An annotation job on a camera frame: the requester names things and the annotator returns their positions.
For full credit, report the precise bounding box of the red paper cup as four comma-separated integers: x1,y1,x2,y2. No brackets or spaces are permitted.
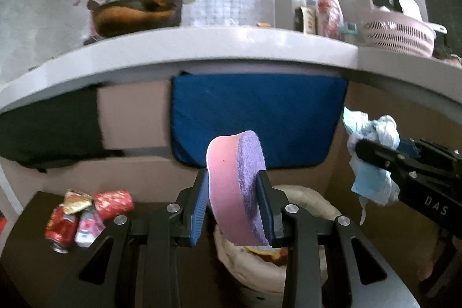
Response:
94,190,135,220

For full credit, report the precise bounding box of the black cloth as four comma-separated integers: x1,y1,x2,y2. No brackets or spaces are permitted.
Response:
0,84,125,173

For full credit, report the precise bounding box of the small teal container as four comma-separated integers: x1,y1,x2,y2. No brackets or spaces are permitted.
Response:
341,23,358,43

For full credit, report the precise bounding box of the gold silver wrapper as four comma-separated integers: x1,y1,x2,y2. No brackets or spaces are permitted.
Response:
63,190,94,215

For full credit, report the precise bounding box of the blue white tissue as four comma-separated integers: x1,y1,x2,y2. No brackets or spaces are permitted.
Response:
342,107,401,225

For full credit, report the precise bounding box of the pink purple sponge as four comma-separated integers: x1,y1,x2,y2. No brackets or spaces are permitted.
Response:
206,130,269,247

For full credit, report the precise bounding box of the pink white packet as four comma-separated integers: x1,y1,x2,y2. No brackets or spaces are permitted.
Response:
74,209,106,248

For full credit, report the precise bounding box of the grey kitchen counter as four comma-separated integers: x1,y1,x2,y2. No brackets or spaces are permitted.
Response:
0,25,462,114

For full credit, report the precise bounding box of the dark sauce bottle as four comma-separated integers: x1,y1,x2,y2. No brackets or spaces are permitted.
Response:
293,5,318,34

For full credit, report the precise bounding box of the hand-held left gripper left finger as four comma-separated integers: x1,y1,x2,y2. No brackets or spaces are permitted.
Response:
47,169,210,308

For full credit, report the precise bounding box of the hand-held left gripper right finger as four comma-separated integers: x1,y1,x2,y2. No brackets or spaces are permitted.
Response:
256,171,421,308

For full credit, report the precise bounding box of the blue cloth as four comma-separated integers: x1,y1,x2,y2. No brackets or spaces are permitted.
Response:
169,73,349,169

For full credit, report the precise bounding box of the pink plastic basket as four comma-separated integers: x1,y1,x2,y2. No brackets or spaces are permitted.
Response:
361,10,437,58

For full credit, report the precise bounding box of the red soda can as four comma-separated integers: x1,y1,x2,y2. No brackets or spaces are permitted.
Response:
44,206,79,254

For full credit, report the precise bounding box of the brown cardboard panel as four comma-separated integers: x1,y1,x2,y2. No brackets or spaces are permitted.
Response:
0,79,347,208

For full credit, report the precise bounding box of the bin with beige bag liner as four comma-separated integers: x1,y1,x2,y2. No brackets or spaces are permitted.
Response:
213,184,342,294

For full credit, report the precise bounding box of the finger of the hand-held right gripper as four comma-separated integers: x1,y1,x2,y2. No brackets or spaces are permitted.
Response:
355,138,417,182
399,138,462,166

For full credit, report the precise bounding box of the dark wok with wooden handle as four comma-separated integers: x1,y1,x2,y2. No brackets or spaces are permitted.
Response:
88,0,213,39

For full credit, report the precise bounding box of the floral bottle with orange cap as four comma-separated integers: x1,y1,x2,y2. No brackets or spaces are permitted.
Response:
317,0,344,40

